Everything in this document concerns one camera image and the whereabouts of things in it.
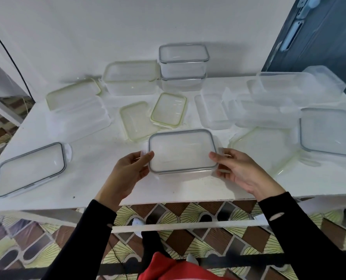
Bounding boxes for person's left hand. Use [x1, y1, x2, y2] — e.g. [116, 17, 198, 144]
[94, 150, 155, 212]

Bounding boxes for person's right hand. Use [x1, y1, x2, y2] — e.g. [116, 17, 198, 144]
[209, 147, 286, 201]

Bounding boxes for square green-rimmed clear lid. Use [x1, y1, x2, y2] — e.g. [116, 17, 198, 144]
[230, 126, 302, 177]

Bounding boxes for small green-rimmed clear lid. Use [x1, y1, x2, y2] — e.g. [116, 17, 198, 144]
[120, 101, 159, 142]

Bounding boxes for large grey-rimmed clear lid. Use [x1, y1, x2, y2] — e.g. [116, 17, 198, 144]
[148, 129, 219, 175]
[0, 142, 73, 198]
[300, 107, 346, 158]

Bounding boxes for small clear container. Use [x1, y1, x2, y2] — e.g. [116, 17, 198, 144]
[195, 93, 233, 131]

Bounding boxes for small bright-green-rimmed clear lid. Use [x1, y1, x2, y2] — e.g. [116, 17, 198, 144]
[150, 92, 188, 129]

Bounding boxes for green-lidded container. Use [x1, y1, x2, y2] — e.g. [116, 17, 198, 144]
[102, 60, 159, 96]

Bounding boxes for large green-rimmed clear lid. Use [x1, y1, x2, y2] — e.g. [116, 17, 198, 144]
[46, 78, 102, 111]

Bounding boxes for person's right forearm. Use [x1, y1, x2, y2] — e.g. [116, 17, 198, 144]
[258, 191, 346, 280]

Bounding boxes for person's left forearm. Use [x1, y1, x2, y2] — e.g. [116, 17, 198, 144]
[41, 199, 118, 280]

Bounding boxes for white table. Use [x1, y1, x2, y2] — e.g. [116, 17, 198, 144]
[0, 75, 346, 234]

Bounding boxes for black trousers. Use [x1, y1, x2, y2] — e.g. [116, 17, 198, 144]
[141, 230, 171, 271]

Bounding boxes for red garment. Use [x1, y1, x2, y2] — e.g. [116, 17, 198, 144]
[138, 252, 235, 280]

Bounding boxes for blue-grey door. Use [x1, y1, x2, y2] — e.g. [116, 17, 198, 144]
[262, 0, 346, 107]

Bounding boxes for light blue door latch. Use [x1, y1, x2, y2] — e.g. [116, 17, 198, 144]
[296, 0, 321, 19]

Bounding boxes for white door frame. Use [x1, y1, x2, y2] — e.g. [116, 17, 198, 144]
[0, 91, 23, 126]

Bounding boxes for black wall cable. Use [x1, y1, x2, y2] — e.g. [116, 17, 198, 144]
[0, 22, 35, 101]

